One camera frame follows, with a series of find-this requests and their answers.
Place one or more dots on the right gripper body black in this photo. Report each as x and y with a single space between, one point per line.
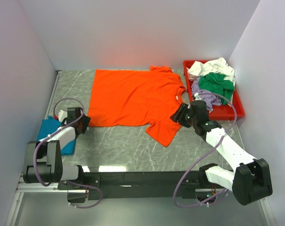
193 119

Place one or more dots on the orange t-shirt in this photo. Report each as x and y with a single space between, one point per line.
137 98

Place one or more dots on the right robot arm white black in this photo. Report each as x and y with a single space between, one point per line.
249 178

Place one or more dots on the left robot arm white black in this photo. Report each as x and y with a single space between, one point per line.
43 159

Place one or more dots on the lilac t-shirt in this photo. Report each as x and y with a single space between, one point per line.
198 88

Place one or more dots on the red plastic bin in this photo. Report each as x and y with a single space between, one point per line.
219 113

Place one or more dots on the folded blue t-shirt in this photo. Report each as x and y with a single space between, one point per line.
49 126

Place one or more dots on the green t-shirt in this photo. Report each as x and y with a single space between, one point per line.
215 89

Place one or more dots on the white t-shirt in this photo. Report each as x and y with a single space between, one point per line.
220 65

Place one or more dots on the black base beam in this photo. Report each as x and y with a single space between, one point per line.
115 185

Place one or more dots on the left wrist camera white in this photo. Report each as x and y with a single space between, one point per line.
60 116

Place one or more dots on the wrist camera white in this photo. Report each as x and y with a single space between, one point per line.
196 97
60 116

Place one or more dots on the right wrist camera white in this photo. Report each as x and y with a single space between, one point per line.
196 97

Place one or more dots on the aluminium rail frame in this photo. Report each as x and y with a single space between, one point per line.
22 187

